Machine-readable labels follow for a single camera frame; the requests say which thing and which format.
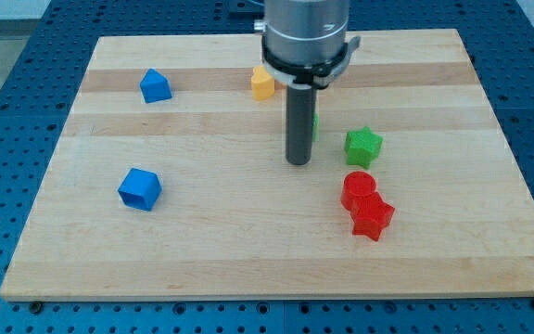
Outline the red circle block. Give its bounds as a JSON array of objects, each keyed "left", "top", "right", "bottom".
[{"left": 340, "top": 171, "right": 376, "bottom": 211}]

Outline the green star block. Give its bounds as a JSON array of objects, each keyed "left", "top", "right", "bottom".
[{"left": 344, "top": 126, "right": 383, "bottom": 170}]

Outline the yellow heart block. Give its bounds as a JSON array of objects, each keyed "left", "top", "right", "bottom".
[{"left": 250, "top": 65, "right": 275, "bottom": 101}]

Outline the wooden board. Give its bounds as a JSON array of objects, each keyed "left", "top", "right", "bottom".
[{"left": 0, "top": 29, "right": 534, "bottom": 302}]

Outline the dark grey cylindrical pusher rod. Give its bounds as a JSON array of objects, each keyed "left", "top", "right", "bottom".
[{"left": 286, "top": 87, "right": 317, "bottom": 165}]

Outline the blue cube block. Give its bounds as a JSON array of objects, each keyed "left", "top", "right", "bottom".
[{"left": 118, "top": 168, "right": 162, "bottom": 212}]

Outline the blue pentagon block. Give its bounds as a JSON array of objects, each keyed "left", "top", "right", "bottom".
[{"left": 139, "top": 69, "right": 172, "bottom": 104}]

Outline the green circle block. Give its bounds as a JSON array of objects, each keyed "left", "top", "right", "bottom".
[{"left": 312, "top": 113, "right": 319, "bottom": 143}]

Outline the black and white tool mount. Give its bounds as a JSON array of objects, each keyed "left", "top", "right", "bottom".
[{"left": 261, "top": 36, "right": 361, "bottom": 89}]

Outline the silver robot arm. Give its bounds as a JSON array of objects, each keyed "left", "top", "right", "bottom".
[{"left": 261, "top": 0, "right": 361, "bottom": 165}]

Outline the red star block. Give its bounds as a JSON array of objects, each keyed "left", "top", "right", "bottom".
[{"left": 350, "top": 192, "right": 395, "bottom": 241}]

